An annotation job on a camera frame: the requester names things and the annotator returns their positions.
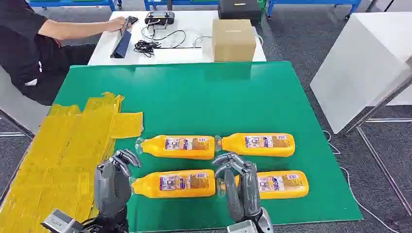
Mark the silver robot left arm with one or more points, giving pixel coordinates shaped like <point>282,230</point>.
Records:
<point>108,225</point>

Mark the orange juice bottle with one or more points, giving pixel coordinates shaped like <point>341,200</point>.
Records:
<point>173,192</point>
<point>180,152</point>
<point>257,151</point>
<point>283,193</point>

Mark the yellow taped sheet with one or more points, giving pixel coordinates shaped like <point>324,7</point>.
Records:
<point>61,154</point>

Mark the brown cardboard box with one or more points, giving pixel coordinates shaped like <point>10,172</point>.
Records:
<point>233,40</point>

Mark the blue metal rack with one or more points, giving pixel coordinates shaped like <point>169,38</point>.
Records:
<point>180,2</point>
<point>74,3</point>
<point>309,2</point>

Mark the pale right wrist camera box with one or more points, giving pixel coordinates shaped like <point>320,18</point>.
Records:
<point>241,227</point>

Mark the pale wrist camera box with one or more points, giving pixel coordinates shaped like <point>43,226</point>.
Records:
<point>241,227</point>
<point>59,222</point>

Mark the black remote controller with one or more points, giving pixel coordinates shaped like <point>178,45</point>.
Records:
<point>159,17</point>

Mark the white panel table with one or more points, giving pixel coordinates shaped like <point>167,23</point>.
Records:
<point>357,64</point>

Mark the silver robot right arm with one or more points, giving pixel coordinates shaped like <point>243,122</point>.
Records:
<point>265,223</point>

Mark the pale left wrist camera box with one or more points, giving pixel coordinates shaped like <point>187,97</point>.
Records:
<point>59,222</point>

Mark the dark blue folder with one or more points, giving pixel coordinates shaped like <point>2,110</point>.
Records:
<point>122,43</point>

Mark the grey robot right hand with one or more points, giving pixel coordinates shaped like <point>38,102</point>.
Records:
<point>246,193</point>

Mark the green table mat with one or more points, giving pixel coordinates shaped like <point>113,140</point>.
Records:
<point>209,103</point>

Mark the person's hand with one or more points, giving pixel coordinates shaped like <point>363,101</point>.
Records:
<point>117,24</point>

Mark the person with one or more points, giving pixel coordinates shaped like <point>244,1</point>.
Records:
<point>22,48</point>

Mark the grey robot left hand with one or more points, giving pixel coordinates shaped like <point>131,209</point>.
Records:
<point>111,189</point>

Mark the black case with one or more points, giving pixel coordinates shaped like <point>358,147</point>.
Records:
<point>239,9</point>

